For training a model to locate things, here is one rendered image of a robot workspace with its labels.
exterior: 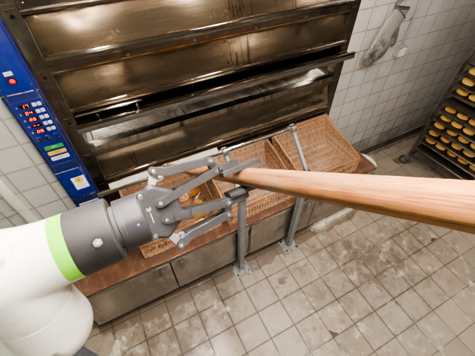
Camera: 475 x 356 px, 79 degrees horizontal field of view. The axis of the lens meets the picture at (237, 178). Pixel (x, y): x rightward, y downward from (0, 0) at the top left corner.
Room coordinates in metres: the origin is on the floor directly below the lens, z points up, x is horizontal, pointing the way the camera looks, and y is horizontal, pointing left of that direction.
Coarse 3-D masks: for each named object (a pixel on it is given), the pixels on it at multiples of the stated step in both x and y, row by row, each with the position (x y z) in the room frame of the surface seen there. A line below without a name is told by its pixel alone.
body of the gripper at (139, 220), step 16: (144, 192) 0.26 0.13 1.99; (160, 192) 0.26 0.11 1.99; (112, 208) 0.23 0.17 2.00; (128, 208) 0.23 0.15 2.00; (144, 208) 0.24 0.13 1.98; (160, 208) 0.25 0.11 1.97; (176, 208) 0.25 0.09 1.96; (128, 224) 0.21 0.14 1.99; (144, 224) 0.21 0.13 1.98; (160, 224) 0.23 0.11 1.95; (176, 224) 0.23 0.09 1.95; (128, 240) 0.19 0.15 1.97; (144, 240) 0.20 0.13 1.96
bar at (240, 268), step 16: (288, 128) 1.44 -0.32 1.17; (240, 144) 1.29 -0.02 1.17; (304, 160) 1.32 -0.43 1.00; (112, 192) 0.94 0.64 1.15; (240, 208) 1.02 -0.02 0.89; (240, 224) 1.02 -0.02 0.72; (240, 240) 1.03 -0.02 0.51; (288, 240) 1.25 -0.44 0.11; (240, 256) 1.03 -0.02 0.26; (240, 272) 1.01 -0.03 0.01
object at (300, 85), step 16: (304, 80) 2.01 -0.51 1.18; (320, 80) 2.01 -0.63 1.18; (256, 96) 1.79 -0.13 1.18; (272, 96) 1.82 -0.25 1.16; (192, 112) 1.60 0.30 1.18; (208, 112) 1.60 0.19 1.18; (224, 112) 1.64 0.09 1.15; (144, 128) 1.43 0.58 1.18; (160, 128) 1.44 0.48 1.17; (96, 144) 1.28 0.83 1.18; (112, 144) 1.30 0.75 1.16
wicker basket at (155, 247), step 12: (168, 180) 1.39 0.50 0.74; (180, 180) 1.42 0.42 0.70; (120, 192) 1.20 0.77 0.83; (132, 192) 1.26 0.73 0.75; (204, 192) 1.34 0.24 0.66; (180, 204) 1.28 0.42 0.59; (204, 216) 1.17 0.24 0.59; (180, 228) 1.07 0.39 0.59; (156, 240) 0.90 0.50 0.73; (168, 240) 0.93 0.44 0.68; (144, 252) 0.89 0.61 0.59; (156, 252) 0.88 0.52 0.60
